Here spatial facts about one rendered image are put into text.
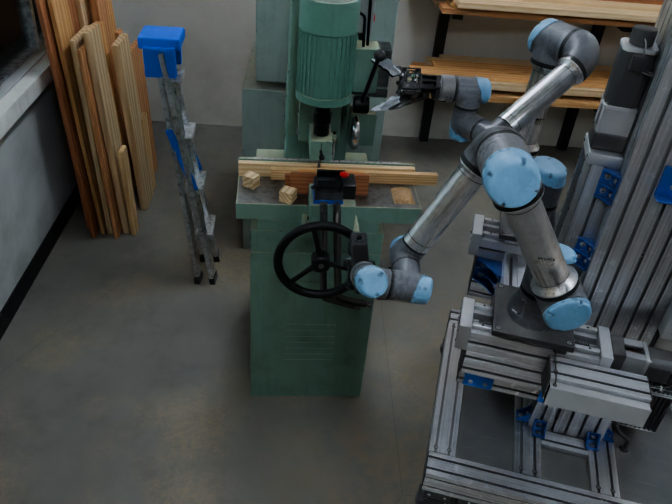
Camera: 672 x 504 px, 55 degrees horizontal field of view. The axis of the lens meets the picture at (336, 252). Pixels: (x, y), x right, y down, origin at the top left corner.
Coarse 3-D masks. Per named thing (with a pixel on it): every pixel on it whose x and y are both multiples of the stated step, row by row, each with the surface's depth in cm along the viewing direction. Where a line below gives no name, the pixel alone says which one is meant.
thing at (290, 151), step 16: (288, 32) 228; (288, 48) 221; (288, 64) 216; (288, 80) 219; (288, 96) 222; (288, 112) 226; (288, 128) 229; (288, 144) 233; (304, 144) 233; (336, 144) 234
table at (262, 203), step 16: (240, 176) 219; (240, 192) 211; (256, 192) 212; (272, 192) 213; (368, 192) 217; (384, 192) 218; (240, 208) 207; (256, 208) 207; (272, 208) 208; (288, 208) 208; (304, 208) 208; (368, 208) 210; (384, 208) 210; (400, 208) 211; (416, 208) 212
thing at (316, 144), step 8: (312, 128) 215; (312, 136) 210; (328, 136) 211; (312, 144) 208; (320, 144) 208; (328, 144) 208; (312, 152) 210; (328, 152) 210; (320, 160) 212; (328, 160) 212
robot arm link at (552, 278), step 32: (480, 160) 145; (512, 160) 136; (512, 192) 139; (512, 224) 149; (544, 224) 148; (544, 256) 152; (544, 288) 158; (576, 288) 158; (544, 320) 163; (576, 320) 161
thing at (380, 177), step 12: (276, 168) 218; (288, 168) 218; (300, 168) 219; (312, 168) 220; (372, 180) 222; (384, 180) 222; (396, 180) 222; (408, 180) 223; (420, 180) 223; (432, 180) 223
